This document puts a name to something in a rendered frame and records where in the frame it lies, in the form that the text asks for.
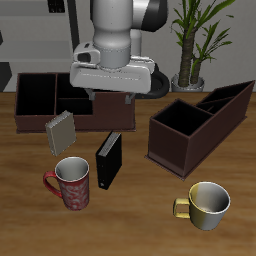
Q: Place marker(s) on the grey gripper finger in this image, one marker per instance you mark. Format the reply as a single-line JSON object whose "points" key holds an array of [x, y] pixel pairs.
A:
{"points": [[129, 97], [91, 95]]}

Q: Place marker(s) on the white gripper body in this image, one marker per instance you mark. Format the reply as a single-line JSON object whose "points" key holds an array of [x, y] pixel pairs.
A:
{"points": [[110, 77]]}

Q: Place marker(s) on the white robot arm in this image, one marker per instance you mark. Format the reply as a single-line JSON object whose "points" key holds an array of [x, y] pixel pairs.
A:
{"points": [[113, 30]]}

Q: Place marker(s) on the dark brown desk caddy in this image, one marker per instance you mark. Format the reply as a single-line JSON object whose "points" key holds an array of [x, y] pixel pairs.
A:
{"points": [[200, 126], [50, 103]]}

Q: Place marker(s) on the beige book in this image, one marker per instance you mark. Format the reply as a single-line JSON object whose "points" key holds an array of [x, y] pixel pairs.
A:
{"points": [[61, 133]]}

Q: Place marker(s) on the black book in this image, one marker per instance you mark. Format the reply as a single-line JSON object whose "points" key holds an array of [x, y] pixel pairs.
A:
{"points": [[109, 161]]}

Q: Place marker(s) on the green pot plant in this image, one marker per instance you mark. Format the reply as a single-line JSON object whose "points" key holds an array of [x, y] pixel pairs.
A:
{"points": [[193, 50]]}

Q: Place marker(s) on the red patterned mug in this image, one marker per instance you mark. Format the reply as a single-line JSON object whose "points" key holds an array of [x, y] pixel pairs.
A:
{"points": [[70, 185]]}

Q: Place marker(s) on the yellow and white mug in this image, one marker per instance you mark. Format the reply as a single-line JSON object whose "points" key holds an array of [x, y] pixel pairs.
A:
{"points": [[206, 205]]}

